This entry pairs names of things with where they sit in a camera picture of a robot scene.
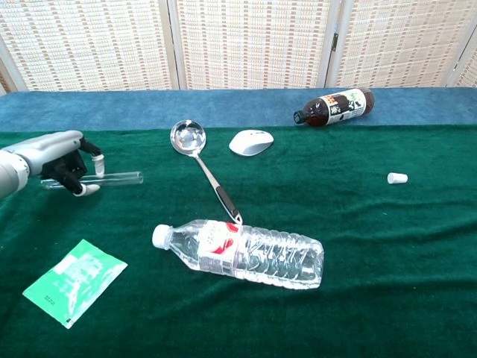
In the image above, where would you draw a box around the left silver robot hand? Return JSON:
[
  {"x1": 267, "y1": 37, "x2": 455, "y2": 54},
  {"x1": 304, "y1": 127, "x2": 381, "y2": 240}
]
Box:
[{"x1": 1, "y1": 130, "x2": 106, "y2": 198}]

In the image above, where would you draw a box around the clear glass test tube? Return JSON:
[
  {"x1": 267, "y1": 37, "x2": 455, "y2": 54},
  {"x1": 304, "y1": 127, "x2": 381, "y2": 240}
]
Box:
[{"x1": 40, "y1": 171, "x2": 145, "y2": 191}]

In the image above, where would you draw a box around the blue table cover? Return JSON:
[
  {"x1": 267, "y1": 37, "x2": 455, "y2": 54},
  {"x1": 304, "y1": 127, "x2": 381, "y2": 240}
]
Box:
[{"x1": 0, "y1": 87, "x2": 477, "y2": 134}]

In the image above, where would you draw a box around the woven folding screen panel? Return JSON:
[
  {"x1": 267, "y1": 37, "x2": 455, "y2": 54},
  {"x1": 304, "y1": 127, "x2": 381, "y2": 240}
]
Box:
[
  {"x1": 327, "y1": 0, "x2": 477, "y2": 89},
  {"x1": 446, "y1": 33, "x2": 477, "y2": 89},
  {"x1": 0, "y1": 37, "x2": 18, "y2": 96},
  {"x1": 0, "y1": 0, "x2": 180, "y2": 92},
  {"x1": 167, "y1": 0, "x2": 342, "y2": 90}
]

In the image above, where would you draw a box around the green sachet packet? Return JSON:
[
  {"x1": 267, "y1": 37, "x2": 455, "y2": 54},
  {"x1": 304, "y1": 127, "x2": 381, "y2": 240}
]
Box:
[{"x1": 22, "y1": 239, "x2": 129, "y2": 330}]

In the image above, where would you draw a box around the steel ladle with black grip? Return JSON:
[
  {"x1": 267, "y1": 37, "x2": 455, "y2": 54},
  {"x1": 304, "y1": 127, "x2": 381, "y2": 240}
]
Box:
[{"x1": 170, "y1": 119, "x2": 244, "y2": 226}]

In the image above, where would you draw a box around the white computer mouse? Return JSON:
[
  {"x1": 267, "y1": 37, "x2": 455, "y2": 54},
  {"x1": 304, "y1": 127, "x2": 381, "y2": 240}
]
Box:
[{"x1": 228, "y1": 129, "x2": 275, "y2": 157}]

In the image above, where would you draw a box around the clear plastic water bottle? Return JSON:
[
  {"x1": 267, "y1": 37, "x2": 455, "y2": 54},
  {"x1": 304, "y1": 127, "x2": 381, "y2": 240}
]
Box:
[{"x1": 151, "y1": 219, "x2": 325, "y2": 290}]

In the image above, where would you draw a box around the dark tea bottle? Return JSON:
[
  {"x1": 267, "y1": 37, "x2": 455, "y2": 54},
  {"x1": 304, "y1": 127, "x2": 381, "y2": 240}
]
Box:
[{"x1": 293, "y1": 87, "x2": 376, "y2": 128}]

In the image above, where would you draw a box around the green velvet cloth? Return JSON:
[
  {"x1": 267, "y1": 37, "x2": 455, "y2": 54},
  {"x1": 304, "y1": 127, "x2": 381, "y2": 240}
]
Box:
[{"x1": 0, "y1": 125, "x2": 477, "y2": 358}]

